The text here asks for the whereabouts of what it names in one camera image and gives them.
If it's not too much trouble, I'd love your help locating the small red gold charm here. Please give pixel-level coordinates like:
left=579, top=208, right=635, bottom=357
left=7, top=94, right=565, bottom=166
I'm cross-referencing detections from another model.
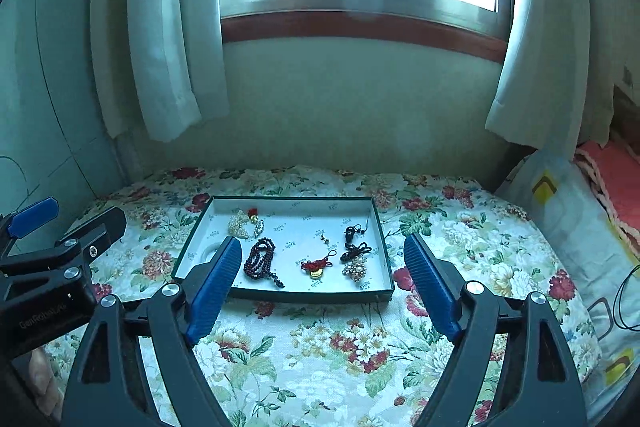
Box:
left=247, top=207, right=262, bottom=225

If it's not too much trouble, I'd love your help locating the red knot gold charm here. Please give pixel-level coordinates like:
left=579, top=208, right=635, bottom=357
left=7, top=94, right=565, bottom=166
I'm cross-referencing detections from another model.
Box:
left=299, top=251, right=336, bottom=281

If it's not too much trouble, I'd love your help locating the dark green jewelry tray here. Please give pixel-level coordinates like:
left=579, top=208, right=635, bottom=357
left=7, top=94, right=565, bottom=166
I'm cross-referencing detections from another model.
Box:
left=172, top=196, right=395, bottom=305

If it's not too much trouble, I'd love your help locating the patterned pillow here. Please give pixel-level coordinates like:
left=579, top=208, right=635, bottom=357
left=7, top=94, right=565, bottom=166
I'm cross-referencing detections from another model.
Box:
left=498, top=152, right=639, bottom=426

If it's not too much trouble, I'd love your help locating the white jade bangle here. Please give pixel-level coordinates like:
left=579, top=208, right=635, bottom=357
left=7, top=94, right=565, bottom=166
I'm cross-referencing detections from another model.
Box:
left=198, top=243, right=220, bottom=263

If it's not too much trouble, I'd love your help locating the floral bedspread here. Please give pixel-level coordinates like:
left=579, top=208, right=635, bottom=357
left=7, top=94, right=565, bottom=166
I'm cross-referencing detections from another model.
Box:
left=75, top=166, right=602, bottom=426

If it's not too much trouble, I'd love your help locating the white pearl cluster brooch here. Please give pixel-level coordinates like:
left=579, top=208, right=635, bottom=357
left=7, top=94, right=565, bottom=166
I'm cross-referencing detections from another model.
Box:
left=228, top=209, right=265, bottom=239

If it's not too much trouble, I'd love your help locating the pearl gold brooch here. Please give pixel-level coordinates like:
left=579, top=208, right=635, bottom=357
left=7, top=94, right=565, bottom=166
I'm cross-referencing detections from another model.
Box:
left=342, top=257, right=367, bottom=284

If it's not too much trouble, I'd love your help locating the pink crochet blanket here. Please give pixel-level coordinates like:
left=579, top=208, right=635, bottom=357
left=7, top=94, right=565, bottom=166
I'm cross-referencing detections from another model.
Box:
left=574, top=135, right=639, bottom=258

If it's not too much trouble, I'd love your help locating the white left curtain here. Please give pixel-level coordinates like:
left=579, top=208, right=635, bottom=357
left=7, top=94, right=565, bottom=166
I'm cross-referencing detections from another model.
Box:
left=90, top=0, right=230, bottom=143

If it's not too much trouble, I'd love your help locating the white curtain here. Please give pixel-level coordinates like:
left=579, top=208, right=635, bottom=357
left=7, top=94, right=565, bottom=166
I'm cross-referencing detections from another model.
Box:
left=90, top=0, right=230, bottom=143
left=485, top=0, right=622, bottom=159

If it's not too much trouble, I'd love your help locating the white right curtain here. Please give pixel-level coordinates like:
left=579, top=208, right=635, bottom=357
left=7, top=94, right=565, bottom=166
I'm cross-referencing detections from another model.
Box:
left=485, top=0, right=622, bottom=159

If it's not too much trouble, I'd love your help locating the wooden window sill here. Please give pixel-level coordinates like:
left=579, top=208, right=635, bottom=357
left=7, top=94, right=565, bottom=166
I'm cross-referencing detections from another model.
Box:
left=221, top=11, right=506, bottom=64

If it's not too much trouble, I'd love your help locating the black cable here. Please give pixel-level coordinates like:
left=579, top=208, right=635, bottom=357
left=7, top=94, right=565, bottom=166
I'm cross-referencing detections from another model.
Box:
left=612, top=262, right=640, bottom=333

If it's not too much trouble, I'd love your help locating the dark red bead necklace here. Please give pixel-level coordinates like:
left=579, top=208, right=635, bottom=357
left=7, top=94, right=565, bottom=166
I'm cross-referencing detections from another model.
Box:
left=242, top=236, right=286, bottom=290

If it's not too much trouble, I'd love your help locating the black cord pendant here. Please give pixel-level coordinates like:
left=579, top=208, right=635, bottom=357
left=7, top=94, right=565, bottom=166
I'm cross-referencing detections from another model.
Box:
left=341, top=225, right=372, bottom=263

